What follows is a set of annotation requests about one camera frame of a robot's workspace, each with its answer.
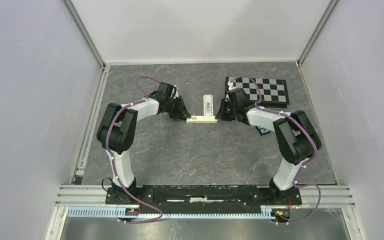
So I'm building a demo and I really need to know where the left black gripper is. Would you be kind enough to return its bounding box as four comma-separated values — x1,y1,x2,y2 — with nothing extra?
166,97,191,122

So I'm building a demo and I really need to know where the long white plastic bar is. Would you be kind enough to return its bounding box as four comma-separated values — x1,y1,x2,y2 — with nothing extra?
186,115,218,124

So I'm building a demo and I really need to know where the white remote control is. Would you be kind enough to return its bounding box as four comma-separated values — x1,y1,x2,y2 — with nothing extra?
203,94,214,116

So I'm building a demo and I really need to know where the white bar lid strip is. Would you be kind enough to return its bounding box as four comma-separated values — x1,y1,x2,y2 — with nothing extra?
190,115,217,121

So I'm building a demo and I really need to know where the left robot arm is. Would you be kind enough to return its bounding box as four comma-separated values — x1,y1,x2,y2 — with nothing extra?
96,82,191,204

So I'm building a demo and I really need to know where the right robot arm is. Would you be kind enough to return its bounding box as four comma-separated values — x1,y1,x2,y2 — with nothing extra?
216,88,322,204

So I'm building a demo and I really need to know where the blue owl eraser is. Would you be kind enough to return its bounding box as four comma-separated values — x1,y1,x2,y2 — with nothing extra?
255,126,271,136

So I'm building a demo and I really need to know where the black white chessboard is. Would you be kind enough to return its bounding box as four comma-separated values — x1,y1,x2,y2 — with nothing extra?
225,76,290,109

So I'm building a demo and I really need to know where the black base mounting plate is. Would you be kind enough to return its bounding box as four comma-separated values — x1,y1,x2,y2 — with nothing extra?
103,185,302,216

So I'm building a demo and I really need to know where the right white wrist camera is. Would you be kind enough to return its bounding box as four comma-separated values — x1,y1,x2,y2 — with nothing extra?
226,81,236,92

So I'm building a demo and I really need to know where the slotted cable duct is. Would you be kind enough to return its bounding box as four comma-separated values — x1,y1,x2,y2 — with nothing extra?
67,206,289,220

